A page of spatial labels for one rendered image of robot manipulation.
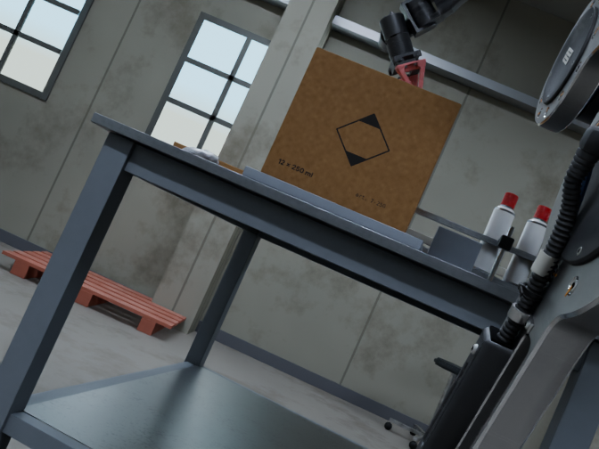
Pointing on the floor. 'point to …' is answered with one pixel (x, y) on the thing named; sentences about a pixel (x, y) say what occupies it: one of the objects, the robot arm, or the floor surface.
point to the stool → (437, 406)
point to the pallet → (101, 292)
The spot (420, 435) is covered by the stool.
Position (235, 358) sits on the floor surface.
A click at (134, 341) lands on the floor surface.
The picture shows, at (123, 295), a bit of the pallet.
